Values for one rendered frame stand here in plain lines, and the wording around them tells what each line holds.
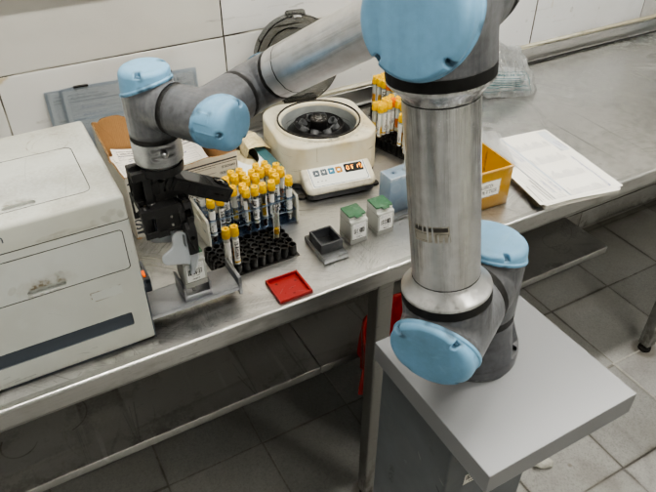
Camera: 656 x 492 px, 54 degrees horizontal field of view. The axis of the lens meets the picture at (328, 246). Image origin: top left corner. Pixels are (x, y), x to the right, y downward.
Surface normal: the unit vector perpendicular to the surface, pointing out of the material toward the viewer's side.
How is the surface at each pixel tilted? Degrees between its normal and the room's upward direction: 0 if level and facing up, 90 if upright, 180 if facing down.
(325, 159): 90
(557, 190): 0
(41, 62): 90
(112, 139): 89
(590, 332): 0
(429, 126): 89
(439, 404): 1
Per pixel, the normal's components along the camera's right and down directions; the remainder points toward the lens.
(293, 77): -0.32, 0.79
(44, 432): 0.00, -0.79
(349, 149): 0.34, 0.58
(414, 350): -0.49, 0.64
